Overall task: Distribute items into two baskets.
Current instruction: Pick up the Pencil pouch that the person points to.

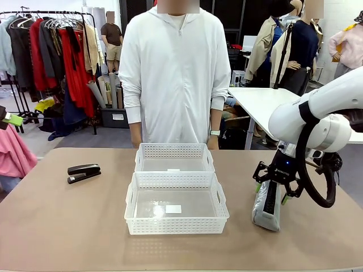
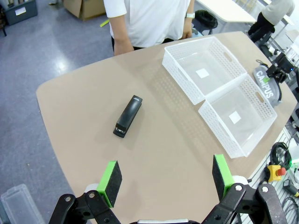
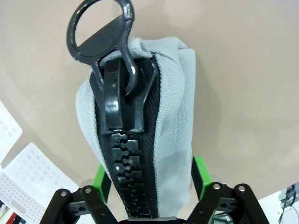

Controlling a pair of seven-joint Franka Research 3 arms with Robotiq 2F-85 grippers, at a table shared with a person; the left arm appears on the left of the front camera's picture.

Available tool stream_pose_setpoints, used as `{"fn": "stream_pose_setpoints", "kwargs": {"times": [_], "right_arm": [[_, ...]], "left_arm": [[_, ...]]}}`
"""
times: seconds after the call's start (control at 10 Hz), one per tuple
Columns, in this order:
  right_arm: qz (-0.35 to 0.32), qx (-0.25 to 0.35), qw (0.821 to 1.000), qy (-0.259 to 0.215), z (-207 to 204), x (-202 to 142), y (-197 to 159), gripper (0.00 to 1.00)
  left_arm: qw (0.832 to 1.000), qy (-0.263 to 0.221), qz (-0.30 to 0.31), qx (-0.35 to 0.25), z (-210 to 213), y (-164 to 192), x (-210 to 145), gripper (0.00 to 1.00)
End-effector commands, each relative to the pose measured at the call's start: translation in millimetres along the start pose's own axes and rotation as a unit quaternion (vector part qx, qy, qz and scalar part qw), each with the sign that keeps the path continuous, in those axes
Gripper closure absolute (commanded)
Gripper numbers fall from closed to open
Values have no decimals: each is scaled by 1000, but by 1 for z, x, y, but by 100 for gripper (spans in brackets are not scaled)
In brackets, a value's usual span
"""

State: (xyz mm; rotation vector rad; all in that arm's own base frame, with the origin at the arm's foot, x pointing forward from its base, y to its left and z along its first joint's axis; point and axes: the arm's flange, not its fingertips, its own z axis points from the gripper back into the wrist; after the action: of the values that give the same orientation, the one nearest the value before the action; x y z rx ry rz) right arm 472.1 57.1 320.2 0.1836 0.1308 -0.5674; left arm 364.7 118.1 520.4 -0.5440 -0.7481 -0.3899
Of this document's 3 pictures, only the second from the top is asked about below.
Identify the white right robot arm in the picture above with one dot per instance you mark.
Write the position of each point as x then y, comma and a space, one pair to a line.
294, 52

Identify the person torso in white top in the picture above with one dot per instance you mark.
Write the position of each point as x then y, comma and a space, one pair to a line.
149, 21

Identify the clear plastic lidded box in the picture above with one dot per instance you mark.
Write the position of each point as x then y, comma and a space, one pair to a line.
18, 205

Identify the white wristwatch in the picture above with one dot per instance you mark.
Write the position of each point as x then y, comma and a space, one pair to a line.
190, 15

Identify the brown cardboard box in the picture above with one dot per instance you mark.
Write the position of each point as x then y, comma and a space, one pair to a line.
86, 8

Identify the person right forearm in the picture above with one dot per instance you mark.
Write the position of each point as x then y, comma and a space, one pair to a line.
119, 28

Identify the grey Campus zipper pouch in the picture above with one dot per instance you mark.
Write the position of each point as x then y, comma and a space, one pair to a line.
265, 87

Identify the person left hand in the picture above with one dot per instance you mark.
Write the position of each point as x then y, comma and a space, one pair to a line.
188, 28

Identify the white side table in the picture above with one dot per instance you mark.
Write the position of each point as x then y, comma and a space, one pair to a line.
226, 9

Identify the yellow emergency stop button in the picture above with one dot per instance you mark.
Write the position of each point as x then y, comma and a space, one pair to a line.
274, 173

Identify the green paper strip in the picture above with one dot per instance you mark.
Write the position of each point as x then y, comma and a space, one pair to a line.
104, 23

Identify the person left forearm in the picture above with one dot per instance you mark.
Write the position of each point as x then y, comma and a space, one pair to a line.
191, 7

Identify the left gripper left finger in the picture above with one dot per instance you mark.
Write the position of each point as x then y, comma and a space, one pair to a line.
109, 179

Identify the person right hand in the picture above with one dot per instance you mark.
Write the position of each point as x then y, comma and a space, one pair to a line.
122, 47

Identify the grey storage bin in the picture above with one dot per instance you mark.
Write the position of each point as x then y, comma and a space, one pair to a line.
21, 11

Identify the white perforated plastic basket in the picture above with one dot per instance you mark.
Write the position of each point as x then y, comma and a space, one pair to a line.
215, 119
187, 70

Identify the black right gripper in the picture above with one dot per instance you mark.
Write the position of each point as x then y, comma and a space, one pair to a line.
282, 63

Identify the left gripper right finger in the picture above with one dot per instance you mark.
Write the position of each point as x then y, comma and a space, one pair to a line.
220, 177

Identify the black stapler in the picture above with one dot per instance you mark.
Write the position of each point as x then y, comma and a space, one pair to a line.
128, 116

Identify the bystander in light grey top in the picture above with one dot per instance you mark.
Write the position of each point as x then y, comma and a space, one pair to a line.
273, 11

